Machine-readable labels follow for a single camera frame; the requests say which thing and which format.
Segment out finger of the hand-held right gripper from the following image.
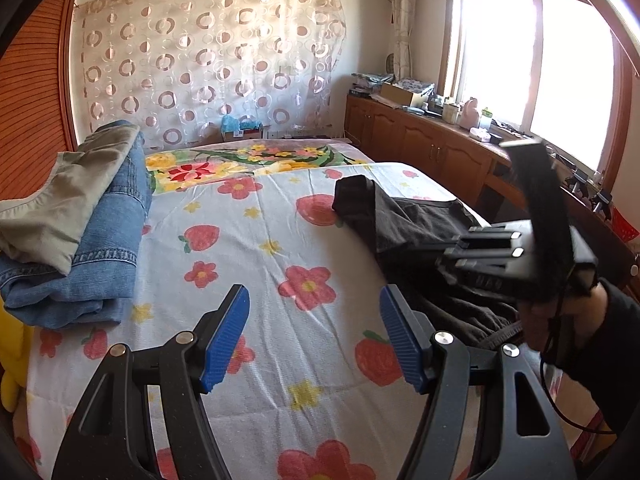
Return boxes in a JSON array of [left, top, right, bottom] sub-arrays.
[[457, 221, 536, 252], [436, 247, 526, 293]]

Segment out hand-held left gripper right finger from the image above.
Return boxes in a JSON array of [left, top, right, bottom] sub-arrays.
[[379, 284, 578, 480]]

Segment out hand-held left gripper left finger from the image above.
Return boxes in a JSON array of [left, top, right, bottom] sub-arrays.
[[51, 284, 251, 480]]

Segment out black pants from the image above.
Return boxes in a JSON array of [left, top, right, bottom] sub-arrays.
[[332, 175, 531, 361]]

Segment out person's right forearm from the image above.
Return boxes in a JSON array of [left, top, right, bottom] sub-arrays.
[[540, 280, 640, 436]]

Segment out khaki pants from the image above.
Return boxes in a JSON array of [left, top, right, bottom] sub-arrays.
[[0, 122, 142, 276]]

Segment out person's right hand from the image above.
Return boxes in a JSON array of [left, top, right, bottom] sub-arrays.
[[520, 304, 561, 353]]

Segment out strawberry print bedsheet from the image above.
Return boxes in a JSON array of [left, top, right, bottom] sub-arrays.
[[12, 162, 601, 480]]

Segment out red paper item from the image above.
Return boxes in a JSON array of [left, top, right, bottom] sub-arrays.
[[611, 207, 640, 242]]

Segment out blue jeans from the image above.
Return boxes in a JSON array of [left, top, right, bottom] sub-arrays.
[[0, 120, 153, 331]]

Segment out wooden framed window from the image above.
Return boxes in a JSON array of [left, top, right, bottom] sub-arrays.
[[440, 0, 636, 181]]

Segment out cardboard box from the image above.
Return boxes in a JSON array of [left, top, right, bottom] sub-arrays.
[[380, 82, 426, 108]]

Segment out floral blanket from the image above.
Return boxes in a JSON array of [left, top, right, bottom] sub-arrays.
[[145, 140, 376, 196]]

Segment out yellow plush toy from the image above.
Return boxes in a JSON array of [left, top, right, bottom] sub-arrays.
[[0, 305, 33, 413]]

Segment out patterned window curtain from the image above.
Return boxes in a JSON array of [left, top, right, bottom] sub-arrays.
[[387, 0, 418, 83]]

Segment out circle pattern sheer curtain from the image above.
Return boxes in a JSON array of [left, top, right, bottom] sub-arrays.
[[75, 0, 348, 148]]

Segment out wooden slatted wardrobe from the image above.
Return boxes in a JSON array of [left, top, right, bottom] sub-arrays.
[[0, 0, 83, 186]]

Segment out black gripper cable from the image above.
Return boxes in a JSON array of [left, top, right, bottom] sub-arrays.
[[541, 280, 615, 435]]

